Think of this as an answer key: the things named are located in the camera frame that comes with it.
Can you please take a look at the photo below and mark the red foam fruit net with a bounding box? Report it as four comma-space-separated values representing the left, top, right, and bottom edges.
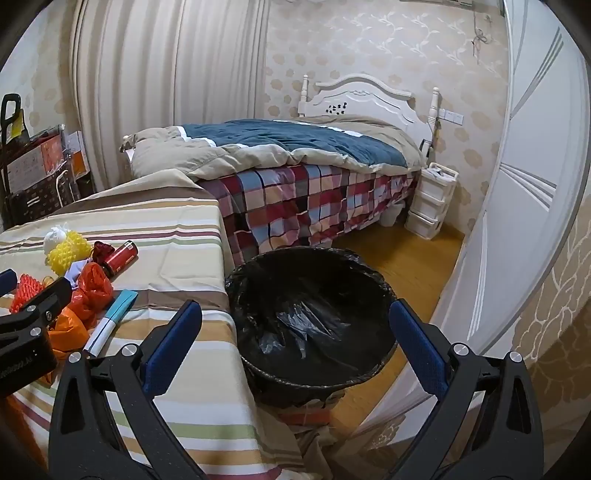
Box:
9, 274, 44, 314

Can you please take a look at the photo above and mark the orange plastic bag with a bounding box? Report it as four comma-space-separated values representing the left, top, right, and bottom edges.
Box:
40, 307, 95, 386

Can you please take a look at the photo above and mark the white plastic bag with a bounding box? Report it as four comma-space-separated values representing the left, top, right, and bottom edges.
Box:
43, 225, 69, 255

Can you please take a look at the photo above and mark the yellow foam fruit net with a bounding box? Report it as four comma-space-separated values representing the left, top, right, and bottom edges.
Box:
46, 231, 93, 276

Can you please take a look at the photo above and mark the red plastic bag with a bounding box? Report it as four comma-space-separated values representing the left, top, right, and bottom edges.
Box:
68, 262, 113, 329

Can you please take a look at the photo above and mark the teal white toothpaste box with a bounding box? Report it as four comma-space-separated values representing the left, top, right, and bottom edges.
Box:
83, 290, 138, 357

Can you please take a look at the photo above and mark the red thread spool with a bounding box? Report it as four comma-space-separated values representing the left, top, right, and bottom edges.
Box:
102, 240, 138, 278

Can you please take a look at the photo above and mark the lavender cloth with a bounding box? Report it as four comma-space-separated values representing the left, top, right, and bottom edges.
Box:
64, 259, 91, 291

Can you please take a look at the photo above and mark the black lined trash bin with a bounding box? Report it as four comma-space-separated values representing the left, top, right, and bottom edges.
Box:
225, 247, 397, 409

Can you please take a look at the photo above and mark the cardboard boxes stack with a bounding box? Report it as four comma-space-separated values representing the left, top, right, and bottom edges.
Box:
8, 124, 95, 228

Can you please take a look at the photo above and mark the striped table cloth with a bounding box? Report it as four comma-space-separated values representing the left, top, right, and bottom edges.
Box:
1, 170, 308, 479

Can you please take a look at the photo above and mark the small white waste bin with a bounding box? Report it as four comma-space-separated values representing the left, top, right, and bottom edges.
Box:
379, 202, 406, 227

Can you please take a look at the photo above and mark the white plastic drawer unit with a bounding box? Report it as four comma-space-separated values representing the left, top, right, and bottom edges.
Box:
405, 162, 460, 240

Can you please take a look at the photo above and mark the white wardrobe door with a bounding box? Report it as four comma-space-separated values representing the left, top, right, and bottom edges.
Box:
359, 0, 591, 444

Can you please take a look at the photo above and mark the beige striped curtain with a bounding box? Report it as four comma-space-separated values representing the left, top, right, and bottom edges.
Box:
70, 0, 270, 190

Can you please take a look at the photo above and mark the plaid bed sheet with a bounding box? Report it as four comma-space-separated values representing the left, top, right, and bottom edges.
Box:
197, 164, 416, 266

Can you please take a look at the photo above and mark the blue beige duvet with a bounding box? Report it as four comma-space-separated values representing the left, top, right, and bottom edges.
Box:
121, 115, 427, 180

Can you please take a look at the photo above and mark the white bed headboard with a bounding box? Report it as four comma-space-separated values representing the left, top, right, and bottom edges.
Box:
297, 73, 441, 156

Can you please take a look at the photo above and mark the white wall switch panel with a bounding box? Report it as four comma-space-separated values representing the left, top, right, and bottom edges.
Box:
438, 108, 464, 126

